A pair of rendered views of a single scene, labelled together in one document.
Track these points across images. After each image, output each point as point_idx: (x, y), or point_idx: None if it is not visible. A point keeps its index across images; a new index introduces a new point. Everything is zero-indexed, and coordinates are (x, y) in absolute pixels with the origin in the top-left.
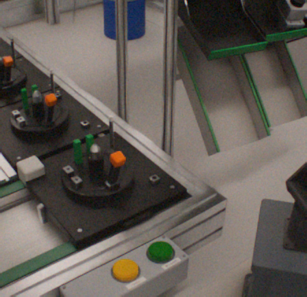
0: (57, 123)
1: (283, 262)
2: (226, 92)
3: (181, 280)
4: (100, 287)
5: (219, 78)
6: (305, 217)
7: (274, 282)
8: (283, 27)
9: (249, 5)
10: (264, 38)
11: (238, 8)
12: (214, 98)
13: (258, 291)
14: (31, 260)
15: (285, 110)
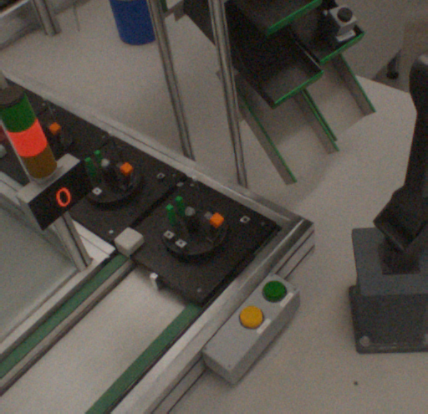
0: (135, 185)
1: (386, 288)
2: (287, 119)
3: (296, 309)
4: (236, 339)
5: (278, 107)
6: (398, 249)
7: (382, 303)
8: (334, 43)
9: (295, 25)
10: (320, 68)
11: (287, 38)
12: (278, 129)
13: (369, 309)
14: (165, 330)
15: (347, 115)
